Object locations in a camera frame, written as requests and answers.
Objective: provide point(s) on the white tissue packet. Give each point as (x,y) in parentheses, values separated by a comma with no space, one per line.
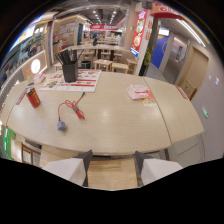
(137,91)

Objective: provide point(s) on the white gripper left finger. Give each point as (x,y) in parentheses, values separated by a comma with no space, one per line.
(68,168)

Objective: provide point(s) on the wooden bench seat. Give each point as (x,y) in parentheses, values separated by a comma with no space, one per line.
(111,173)

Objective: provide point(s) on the white napkin pack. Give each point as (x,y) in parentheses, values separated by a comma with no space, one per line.
(39,78)

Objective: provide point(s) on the black chopstick holder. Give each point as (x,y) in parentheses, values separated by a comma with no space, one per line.
(70,66)

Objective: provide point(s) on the printed paper menu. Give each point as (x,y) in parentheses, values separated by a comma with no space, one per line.
(76,81)

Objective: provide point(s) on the red drink can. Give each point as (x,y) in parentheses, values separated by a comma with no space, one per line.
(33,97)

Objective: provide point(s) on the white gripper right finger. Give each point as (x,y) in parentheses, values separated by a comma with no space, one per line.
(156,169)

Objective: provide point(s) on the orange table sticker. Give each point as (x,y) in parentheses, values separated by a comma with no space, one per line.
(150,100)

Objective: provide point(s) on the wooden chair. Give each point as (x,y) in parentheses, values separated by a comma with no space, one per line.
(30,154)

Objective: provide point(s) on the red table sticker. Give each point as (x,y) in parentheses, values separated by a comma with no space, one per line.
(182,92)

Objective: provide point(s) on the gray connector plug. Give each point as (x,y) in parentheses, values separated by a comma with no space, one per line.
(61,125)

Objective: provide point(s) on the wooden stool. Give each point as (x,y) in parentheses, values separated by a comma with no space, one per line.
(120,67)
(103,64)

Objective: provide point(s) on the red hanging food poster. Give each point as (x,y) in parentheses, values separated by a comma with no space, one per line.
(139,31)

